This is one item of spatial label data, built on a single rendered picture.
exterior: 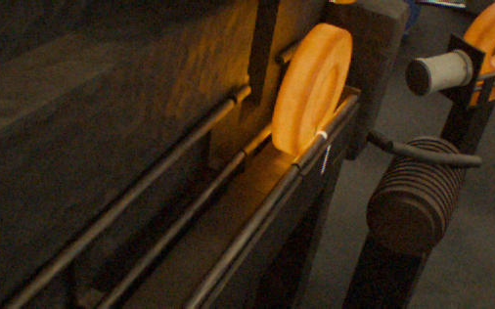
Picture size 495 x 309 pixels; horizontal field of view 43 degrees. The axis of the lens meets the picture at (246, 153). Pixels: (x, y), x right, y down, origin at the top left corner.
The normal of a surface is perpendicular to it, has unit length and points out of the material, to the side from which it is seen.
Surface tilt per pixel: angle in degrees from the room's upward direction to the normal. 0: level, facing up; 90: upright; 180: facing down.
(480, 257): 0
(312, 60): 40
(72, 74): 0
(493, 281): 0
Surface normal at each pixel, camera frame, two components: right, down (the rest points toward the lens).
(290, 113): -0.44, 0.36
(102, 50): 0.15, -0.81
